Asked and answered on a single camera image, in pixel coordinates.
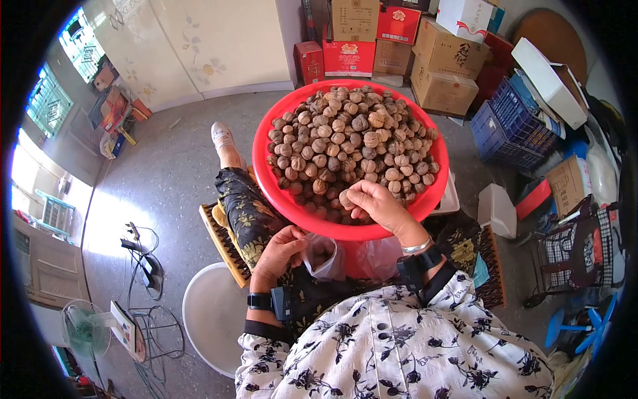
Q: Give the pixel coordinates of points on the person's left hand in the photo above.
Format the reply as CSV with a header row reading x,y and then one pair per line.
x,y
274,259

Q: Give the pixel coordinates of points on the person's right hand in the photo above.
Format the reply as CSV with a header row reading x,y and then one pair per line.
x,y
384,207

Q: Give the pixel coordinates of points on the person's left fingers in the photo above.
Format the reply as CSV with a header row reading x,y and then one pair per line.
x,y
294,233

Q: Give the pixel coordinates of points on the person's right fingers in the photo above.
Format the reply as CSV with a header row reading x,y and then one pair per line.
x,y
361,192

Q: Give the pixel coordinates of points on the single brown walnut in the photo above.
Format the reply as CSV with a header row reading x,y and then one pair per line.
x,y
345,198

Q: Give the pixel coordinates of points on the clear plastic bag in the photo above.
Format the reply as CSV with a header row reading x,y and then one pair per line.
x,y
324,262

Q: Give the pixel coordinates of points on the red plastic basin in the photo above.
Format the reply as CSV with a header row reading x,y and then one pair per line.
x,y
279,199

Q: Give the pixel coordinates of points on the person's legs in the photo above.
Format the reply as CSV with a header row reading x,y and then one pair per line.
x,y
244,209

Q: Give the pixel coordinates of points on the pile of walnuts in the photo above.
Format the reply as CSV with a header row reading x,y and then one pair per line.
x,y
349,134

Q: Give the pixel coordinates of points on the red plastic bag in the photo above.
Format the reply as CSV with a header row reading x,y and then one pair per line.
x,y
376,257

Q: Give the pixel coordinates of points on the woven brown chair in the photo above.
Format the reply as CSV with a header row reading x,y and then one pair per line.
x,y
227,244

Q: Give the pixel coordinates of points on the black wrist band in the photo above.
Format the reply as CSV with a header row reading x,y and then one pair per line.
x,y
416,264
273,302

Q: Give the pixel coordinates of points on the white tray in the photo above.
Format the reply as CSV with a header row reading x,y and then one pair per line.
x,y
450,197

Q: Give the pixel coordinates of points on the white round plastic basin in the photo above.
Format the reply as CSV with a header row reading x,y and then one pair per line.
x,y
214,319

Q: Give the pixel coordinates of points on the white plastic box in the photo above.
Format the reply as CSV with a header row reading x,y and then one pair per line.
x,y
496,209

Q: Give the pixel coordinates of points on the blue plastic crate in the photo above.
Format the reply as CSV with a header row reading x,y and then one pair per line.
x,y
493,142
518,119

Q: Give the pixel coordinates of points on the black power strip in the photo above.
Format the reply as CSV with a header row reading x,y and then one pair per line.
x,y
149,274

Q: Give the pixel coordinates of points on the person's body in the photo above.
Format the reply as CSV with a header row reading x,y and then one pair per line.
x,y
398,349

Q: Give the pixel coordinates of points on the stack of cartons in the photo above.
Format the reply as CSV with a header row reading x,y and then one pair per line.
x,y
438,55

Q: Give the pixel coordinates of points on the red flat box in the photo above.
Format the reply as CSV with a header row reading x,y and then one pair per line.
x,y
533,199

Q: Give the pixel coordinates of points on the white flat box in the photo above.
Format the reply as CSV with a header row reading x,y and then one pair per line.
x,y
125,329

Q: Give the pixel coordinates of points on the brown printed carton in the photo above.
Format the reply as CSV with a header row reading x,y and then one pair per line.
x,y
568,182

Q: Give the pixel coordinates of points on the white flowered refrigerator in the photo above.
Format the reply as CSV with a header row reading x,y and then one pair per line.
x,y
199,45

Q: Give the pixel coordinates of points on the white long box lid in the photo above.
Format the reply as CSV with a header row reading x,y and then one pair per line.
x,y
546,82

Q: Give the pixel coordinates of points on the heap of household clutter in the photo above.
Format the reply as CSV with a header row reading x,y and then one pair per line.
x,y
114,109

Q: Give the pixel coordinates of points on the checked bag on trolley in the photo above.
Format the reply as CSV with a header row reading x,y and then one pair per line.
x,y
573,249

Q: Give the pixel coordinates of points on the pale green electric fan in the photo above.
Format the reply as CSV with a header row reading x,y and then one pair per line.
x,y
84,329

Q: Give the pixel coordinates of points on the pale blue chair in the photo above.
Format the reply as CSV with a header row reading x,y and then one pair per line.
x,y
56,213

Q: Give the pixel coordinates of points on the white sack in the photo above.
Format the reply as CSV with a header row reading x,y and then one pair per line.
x,y
602,169

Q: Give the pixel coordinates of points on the round wooden table top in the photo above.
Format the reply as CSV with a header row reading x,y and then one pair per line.
x,y
553,37

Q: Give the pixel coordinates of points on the wooden door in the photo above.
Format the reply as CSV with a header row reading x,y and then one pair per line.
x,y
50,269

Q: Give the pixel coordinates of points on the blue plastic stool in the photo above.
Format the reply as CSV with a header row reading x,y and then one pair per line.
x,y
593,324

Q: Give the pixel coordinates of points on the barred window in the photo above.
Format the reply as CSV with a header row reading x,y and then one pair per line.
x,y
49,102
82,45

